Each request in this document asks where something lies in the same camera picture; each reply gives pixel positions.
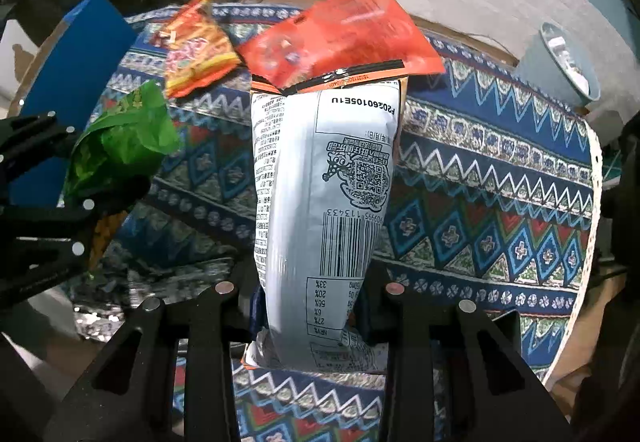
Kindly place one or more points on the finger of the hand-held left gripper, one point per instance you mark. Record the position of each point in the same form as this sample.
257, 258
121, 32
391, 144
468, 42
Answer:
60, 227
35, 134

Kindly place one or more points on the black silver snack packet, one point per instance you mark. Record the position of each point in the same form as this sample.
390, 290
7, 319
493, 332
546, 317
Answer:
100, 322

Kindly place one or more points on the grey trash bin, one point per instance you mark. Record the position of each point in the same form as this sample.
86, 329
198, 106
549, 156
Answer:
555, 67

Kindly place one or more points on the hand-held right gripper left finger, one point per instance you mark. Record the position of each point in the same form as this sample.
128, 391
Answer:
210, 322

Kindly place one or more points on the small orange yellow snack bag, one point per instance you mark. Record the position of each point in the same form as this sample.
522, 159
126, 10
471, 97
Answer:
195, 52

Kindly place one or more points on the red snack packet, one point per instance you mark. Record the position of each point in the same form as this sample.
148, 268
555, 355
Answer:
340, 32

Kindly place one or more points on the blue cardboard box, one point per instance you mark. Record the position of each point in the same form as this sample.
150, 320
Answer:
75, 67

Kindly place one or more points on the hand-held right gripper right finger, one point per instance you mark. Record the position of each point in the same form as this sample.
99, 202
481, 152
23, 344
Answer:
425, 327

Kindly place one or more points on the green snack packet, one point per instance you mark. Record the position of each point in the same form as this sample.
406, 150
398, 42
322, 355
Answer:
125, 137

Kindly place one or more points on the large orange snack bag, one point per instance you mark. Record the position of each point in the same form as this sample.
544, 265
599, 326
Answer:
310, 172

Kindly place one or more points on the blue patterned tablecloth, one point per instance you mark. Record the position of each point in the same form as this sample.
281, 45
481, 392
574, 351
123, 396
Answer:
475, 182

